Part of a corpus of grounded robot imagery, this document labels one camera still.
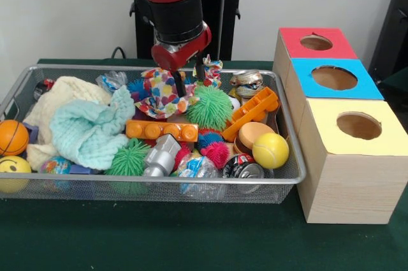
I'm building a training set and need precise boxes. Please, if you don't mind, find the orange studded building brick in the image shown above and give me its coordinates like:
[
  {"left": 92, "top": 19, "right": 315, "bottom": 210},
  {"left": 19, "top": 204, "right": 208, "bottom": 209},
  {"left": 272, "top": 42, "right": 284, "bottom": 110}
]
[{"left": 126, "top": 120, "right": 199, "bottom": 142}]

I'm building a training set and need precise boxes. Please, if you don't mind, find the orange plastic toy block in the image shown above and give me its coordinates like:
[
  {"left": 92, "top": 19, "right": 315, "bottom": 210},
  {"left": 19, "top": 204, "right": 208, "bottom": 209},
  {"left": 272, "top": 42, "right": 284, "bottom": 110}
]
[{"left": 222, "top": 85, "right": 281, "bottom": 142}]

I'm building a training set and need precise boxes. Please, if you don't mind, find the mint green waffle cloth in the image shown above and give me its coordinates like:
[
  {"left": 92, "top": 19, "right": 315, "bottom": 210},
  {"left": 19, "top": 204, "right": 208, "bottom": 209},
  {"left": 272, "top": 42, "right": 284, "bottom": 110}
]
[{"left": 50, "top": 85, "right": 136, "bottom": 170}]

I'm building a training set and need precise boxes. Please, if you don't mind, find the cream waffle cloth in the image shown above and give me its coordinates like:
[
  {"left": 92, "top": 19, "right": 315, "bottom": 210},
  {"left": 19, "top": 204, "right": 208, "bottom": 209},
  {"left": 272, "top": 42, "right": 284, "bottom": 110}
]
[{"left": 24, "top": 76, "right": 113, "bottom": 170}]

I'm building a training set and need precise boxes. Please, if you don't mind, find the black upright panel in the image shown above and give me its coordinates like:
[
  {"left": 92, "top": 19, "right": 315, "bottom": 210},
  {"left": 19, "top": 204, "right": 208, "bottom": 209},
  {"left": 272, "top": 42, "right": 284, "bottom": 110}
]
[{"left": 368, "top": 0, "right": 408, "bottom": 76}]

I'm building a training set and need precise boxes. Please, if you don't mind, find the wooden box with three holes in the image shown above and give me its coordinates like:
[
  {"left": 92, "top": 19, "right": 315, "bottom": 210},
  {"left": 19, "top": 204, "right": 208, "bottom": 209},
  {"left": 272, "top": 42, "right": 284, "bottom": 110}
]
[{"left": 273, "top": 27, "right": 408, "bottom": 224}]

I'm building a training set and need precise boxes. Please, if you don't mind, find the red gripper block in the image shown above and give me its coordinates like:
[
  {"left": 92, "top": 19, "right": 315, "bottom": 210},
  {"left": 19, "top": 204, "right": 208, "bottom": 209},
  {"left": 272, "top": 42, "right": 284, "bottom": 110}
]
[{"left": 150, "top": 22, "right": 213, "bottom": 98}]

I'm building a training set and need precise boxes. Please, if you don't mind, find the yellow smiley ball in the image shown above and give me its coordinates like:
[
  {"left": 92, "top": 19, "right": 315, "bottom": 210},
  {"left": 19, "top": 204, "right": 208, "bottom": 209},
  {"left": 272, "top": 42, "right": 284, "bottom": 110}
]
[{"left": 0, "top": 155, "right": 32, "bottom": 194}]

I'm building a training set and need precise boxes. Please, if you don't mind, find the green spiky rubber ball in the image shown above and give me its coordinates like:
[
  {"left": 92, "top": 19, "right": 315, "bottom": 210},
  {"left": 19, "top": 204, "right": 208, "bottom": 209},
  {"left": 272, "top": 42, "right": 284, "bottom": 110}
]
[{"left": 185, "top": 85, "right": 235, "bottom": 131}]

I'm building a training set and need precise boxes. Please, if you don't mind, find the dark green tablecloth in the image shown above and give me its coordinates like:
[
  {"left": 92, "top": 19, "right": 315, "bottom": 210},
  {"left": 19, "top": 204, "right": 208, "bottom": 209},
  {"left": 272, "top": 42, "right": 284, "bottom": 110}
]
[
  {"left": 379, "top": 68, "right": 408, "bottom": 115},
  {"left": 0, "top": 57, "right": 408, "bottom": 271}
]

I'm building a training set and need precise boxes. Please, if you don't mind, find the yellow tennis ball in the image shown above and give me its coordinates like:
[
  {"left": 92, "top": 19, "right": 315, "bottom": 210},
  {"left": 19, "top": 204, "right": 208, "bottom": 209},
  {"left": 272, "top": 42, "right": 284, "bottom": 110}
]
[{"left": 252, "top": 133, "right": 290, "bottom": 170}]

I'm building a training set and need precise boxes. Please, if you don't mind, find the colourful spotted cloth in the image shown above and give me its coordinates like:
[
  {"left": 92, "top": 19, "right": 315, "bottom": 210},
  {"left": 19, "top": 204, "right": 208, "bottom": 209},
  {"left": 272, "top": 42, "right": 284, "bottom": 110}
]
[{"left": 134, "top": 67, "right": 201, "bottom": 121}]

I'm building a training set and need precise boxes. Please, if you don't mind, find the clear mesh bin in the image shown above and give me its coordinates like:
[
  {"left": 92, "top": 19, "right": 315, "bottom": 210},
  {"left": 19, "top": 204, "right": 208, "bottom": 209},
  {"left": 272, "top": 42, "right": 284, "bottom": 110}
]
[{"left": 0, "top": 63, "right": 307, "bottom": 205}]

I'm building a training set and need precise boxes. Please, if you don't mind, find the toy hamburger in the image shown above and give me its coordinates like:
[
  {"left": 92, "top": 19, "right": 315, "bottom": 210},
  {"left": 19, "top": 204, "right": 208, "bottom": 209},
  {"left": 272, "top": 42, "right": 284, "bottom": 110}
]
[{"left": 234, "top": 121, "right": 277, "bottom": 157}]

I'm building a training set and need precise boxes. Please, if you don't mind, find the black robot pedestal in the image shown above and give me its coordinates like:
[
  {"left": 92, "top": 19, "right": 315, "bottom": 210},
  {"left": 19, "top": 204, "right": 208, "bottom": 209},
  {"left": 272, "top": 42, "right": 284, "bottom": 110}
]
[{"left": 129, "top": 0, "right": 258, "bottom": 61}]

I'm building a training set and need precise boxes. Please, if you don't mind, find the orange basketball toy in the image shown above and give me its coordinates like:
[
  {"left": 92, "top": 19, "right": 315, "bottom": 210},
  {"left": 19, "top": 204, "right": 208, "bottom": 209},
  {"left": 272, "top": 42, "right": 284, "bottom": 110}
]
[{"left": 0, "top": 120, "right": 30, "bottom": 157}]

